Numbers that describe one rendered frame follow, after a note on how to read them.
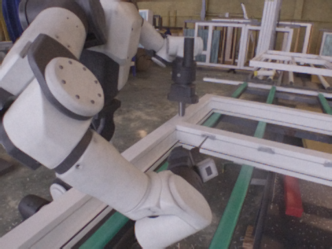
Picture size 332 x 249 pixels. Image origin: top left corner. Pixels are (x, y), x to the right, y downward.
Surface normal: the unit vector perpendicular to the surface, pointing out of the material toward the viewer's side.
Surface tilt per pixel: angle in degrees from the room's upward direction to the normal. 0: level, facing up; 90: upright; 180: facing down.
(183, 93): 90
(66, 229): 90
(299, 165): 90
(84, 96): 52
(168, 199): 31
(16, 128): 69
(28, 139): 76
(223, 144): 90
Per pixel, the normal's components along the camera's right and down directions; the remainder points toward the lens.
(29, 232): 0.02, -0.92
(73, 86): 0.78, -0.50
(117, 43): 0.67, 0.40
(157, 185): 0.11, -0.76
